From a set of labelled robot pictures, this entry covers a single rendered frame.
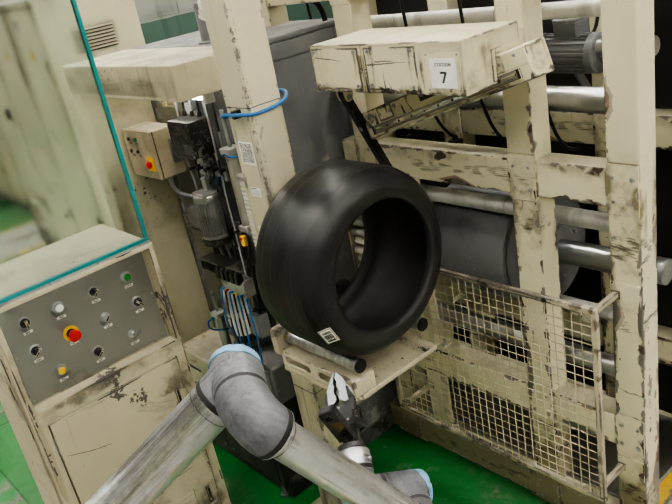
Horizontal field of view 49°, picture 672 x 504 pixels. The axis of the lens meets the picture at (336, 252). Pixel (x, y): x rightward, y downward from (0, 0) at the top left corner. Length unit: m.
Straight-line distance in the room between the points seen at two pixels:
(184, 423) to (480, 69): 1.15
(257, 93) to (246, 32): 0.18
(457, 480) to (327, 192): 1.53
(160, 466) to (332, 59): 1.28
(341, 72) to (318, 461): 1.20
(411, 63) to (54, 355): 1.43
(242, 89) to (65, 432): 1.23
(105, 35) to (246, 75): 3.28
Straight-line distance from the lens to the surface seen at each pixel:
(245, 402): 1.51
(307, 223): 2.00
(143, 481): 1.73
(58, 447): 2.59
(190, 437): 1.66
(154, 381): 2.66
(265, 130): 2.30
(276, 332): 2.43
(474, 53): 2.00
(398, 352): 2.45
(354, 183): 2.05
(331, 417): 1.90
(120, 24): 5.54
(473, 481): 3.14
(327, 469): 1.61
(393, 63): 2.13
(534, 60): 2.04
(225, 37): 2.26
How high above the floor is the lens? 2.08
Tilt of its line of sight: 23 degrees down
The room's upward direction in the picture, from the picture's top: 11 degrees counter-clockwise
